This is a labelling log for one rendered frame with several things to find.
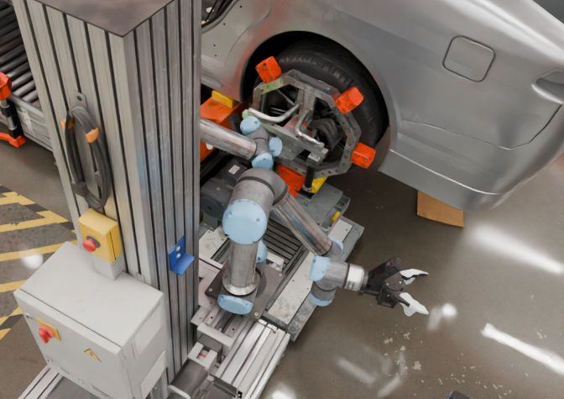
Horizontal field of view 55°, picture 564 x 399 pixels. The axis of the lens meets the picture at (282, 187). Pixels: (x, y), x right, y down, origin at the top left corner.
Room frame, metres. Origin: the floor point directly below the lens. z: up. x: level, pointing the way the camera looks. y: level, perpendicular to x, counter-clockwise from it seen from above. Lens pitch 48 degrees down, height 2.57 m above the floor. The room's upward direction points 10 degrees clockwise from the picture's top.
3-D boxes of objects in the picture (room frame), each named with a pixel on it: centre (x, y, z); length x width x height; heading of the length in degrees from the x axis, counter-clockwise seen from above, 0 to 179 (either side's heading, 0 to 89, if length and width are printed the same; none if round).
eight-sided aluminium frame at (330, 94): (1.94, -0.05, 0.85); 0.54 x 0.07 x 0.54; 67
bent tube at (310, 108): (1.79, -0.09, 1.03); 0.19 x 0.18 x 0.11; 157
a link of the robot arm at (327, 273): (0.92, -0.18, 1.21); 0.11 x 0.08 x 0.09; 85
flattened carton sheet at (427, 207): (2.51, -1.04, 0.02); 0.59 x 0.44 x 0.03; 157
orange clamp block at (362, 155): (1.83, -0.34, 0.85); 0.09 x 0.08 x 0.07; 67
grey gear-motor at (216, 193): (1.98, 0.27, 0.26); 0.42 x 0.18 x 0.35; 157
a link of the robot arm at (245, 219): (0.94, 0.08, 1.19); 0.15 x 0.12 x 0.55; 175
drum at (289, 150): (1.88, -0.02, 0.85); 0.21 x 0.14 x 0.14; 157
